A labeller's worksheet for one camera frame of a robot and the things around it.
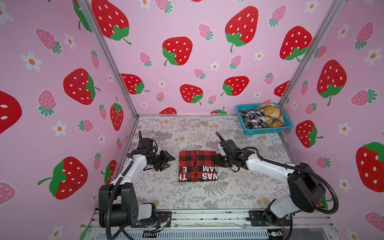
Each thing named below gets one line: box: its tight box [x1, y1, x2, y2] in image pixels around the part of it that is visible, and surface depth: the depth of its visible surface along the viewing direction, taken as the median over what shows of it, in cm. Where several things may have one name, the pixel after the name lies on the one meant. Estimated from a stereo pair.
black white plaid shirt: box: [240, 108, 269, 129], surface depth 109 cm
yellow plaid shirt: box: [256, 103, 285, 128], surface depth 109 cm
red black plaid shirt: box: [178, 150, 219, 183], surface depth 90 cm
